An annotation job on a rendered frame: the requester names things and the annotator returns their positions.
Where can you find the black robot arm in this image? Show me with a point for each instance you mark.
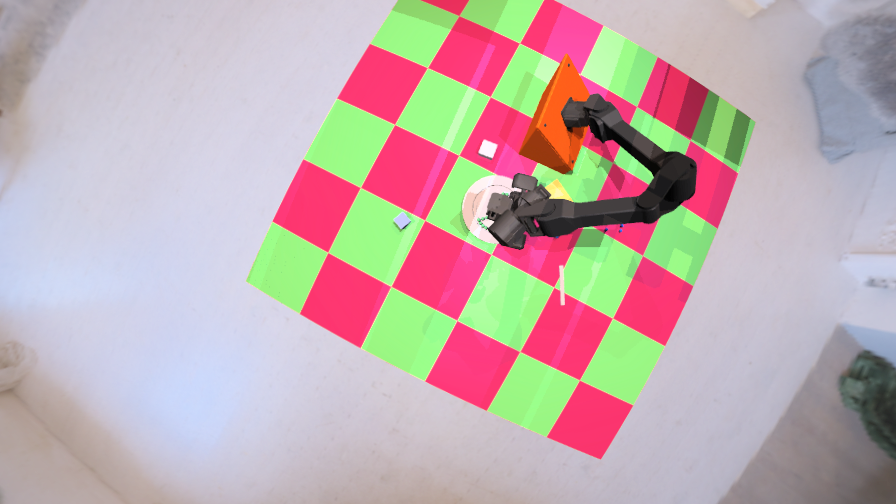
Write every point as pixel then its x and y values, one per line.
pixel 674 182

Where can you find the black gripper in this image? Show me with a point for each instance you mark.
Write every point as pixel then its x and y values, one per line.
pixel 524 182

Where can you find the white round tray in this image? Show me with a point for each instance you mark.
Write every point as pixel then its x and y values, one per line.
pixel 476 200

